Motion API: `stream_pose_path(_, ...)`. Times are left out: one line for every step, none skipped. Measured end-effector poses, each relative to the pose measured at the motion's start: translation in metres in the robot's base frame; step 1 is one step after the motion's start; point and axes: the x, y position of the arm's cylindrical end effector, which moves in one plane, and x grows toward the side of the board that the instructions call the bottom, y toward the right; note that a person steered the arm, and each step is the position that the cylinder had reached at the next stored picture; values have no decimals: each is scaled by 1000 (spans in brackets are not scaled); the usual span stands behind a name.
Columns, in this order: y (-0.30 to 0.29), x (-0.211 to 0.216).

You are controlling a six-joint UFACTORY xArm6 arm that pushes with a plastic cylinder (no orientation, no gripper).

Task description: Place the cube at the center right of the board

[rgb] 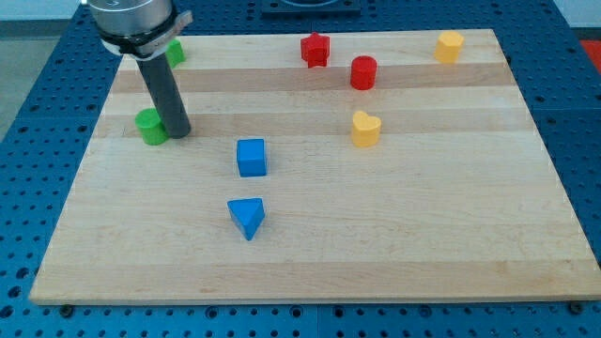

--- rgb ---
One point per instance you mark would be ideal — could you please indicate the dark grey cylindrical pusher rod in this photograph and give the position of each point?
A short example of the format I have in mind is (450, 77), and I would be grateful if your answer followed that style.
(162, 87)

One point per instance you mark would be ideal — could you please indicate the green block behind arm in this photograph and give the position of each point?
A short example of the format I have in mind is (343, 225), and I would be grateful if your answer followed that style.
(174, 53)

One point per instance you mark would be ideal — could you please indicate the blue cube block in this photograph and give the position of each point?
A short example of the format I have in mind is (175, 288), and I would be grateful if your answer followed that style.
(251, 157)

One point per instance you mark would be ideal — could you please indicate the wooden board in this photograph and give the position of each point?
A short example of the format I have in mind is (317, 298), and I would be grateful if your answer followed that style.
(457, 202)

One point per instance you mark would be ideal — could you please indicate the green cylinder block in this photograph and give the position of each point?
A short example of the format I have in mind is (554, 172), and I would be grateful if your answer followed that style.
(149, 124)

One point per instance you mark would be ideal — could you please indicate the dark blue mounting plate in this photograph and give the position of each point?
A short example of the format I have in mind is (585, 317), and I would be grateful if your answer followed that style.
(274, 8)

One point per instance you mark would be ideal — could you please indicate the blue triangular prism block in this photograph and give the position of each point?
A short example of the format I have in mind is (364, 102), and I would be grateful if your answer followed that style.
(247, 215)

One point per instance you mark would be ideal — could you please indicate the red star block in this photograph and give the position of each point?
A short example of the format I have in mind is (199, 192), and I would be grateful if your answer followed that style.
(315, 50)

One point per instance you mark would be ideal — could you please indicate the red cylinder block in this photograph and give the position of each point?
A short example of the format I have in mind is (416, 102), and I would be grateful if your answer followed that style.
(363, 72)

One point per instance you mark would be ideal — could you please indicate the yellow heart block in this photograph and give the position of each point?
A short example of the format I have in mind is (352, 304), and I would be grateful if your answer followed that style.
(365, 129)

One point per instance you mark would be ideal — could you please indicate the yellow hexagon block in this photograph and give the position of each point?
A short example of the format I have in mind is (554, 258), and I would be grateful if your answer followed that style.
(448, 47)

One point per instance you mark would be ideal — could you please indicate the red object at edge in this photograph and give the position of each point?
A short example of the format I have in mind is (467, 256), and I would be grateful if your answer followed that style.
(592, 47)

